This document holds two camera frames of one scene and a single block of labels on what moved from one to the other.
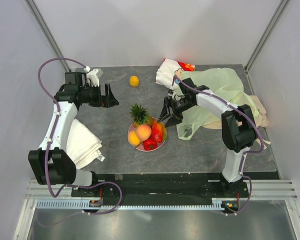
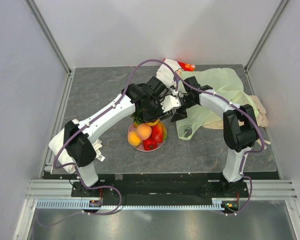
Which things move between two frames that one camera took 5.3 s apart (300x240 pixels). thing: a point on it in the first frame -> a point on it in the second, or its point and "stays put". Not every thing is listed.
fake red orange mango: [157, 131] stays put
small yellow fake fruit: [134, 81] -> [153, 124]
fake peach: [143, 132] stays put
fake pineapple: [139, 115] stays put
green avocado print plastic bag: [225, 84] stays put
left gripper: [110, 100] -> [149, 118]
